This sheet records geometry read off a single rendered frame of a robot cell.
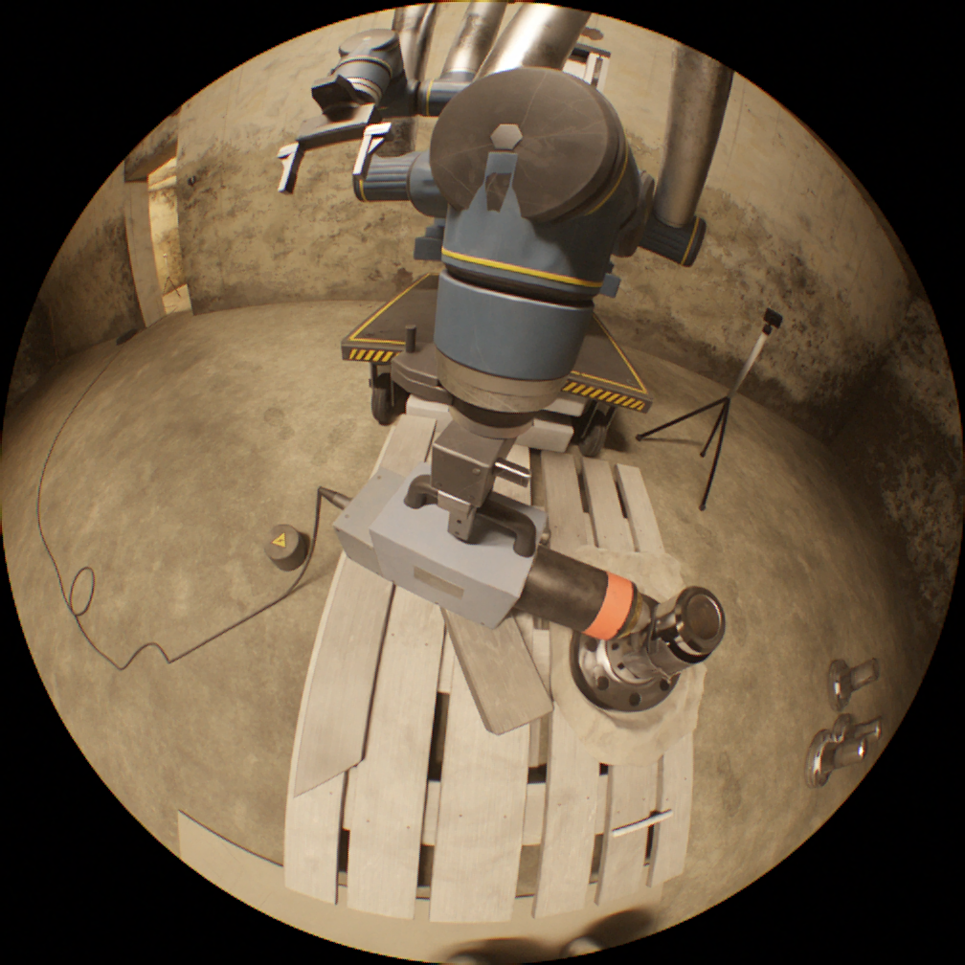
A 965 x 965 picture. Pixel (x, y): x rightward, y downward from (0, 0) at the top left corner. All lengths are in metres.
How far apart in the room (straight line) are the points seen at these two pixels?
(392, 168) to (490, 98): 0.98
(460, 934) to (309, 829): 0.48
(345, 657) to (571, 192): 0.63
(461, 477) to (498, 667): 0.35
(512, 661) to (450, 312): 0.47
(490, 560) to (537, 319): 0.28
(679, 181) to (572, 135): 0.85
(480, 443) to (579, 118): 0.22
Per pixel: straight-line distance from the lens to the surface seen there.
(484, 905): 0.75
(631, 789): 0.74
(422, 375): 0.25
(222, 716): 0.90
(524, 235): 0.17
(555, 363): 0.20
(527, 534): 0.36
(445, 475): 0.25
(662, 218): 1.10
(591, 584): 0.43
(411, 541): 0.38
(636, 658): 0.56
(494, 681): 0.51
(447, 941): 1.01
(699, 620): 0.58
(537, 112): 0.18
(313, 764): 0.62
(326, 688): 0.59
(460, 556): 0.38
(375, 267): 2.61
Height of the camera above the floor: 0.73
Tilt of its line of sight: 48 degrees down
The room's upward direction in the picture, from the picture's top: 13 degrees clockwise
